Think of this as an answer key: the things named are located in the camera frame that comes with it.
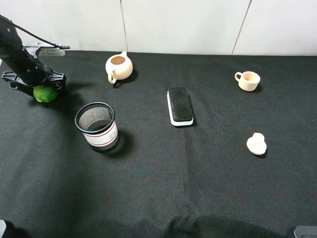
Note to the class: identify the black and white eraser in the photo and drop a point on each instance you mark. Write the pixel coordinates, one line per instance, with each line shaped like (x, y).
(179, 107)

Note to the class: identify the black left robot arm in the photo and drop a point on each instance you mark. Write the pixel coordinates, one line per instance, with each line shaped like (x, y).
(10, 38)

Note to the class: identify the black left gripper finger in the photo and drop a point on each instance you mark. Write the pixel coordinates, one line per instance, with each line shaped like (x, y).
(60, 88)
(22, 88)

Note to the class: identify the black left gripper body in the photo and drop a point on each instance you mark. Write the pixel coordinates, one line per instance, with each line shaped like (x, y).
(29, 71)

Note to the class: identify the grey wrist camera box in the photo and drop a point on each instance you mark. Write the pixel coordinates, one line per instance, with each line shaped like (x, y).
(43, 49)

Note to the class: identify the beige ceramic cup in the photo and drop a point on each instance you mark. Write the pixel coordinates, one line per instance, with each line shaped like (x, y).
(247, 81)

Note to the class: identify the beige ceramic teapot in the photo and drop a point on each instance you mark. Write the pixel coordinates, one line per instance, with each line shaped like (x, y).
(118, 67)

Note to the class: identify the green lime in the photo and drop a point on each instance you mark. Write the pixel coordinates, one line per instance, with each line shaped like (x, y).
(44, 94)

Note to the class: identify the white toy duck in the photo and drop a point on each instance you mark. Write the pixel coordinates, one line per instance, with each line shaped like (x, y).
(256, 144)

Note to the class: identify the black mesh pen holder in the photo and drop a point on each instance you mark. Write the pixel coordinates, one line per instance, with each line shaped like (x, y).
(97, 123)

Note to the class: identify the black table cloth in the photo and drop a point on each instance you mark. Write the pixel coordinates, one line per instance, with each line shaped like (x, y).
(163, 181)

